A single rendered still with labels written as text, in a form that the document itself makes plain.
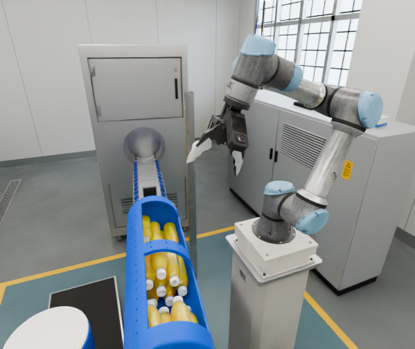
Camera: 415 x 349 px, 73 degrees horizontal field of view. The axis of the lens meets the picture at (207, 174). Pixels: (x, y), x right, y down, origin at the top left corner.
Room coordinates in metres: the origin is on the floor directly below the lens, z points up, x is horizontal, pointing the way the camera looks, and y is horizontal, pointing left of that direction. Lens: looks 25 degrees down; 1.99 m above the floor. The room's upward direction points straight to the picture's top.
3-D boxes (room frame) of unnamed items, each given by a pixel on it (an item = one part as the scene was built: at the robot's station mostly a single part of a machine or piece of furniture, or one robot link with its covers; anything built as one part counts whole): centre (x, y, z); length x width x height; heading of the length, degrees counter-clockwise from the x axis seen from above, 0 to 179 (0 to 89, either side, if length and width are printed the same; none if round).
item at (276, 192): (1.01, -0.30, 1.41); 0.13 x 0.12 x 0.14; 30
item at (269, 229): (1.02, -0.29, 1.30); 0.15 x 0.15 x 0.10
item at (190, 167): (1.99, 0.13, 0.85); 0.06 x 0.06 x 1.70; 14
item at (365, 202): (2.84, -0.93, 0.72); 2.15 x 0.54 x 1.45; 22
